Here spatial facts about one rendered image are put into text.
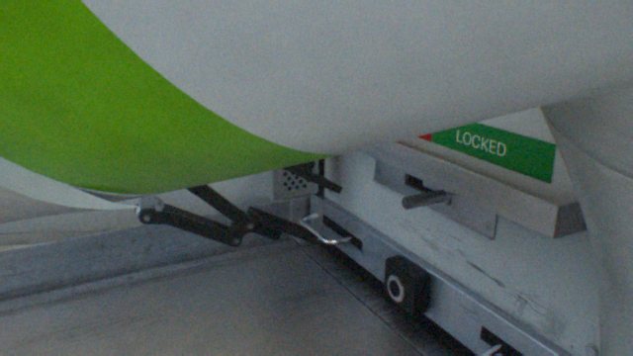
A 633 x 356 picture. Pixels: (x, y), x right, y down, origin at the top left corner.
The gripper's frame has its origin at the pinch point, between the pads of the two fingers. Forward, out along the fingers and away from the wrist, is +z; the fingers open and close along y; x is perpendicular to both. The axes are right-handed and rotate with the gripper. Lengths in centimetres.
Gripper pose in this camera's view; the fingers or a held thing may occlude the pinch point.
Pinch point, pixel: (297, 201)
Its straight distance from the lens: 53.8
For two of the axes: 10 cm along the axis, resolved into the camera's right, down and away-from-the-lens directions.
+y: -4.4, 9.0, 0.6
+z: 7.7, 3.4, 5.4
